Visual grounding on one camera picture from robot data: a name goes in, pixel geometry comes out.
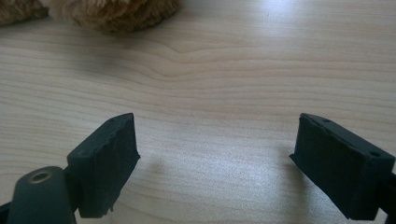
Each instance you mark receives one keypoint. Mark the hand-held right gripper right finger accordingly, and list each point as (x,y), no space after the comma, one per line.
(339,171)

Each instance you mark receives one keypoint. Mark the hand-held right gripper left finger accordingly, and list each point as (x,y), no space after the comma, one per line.
(102,168)

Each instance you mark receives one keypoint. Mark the brown plush teddy bear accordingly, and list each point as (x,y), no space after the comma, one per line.
(118,14)

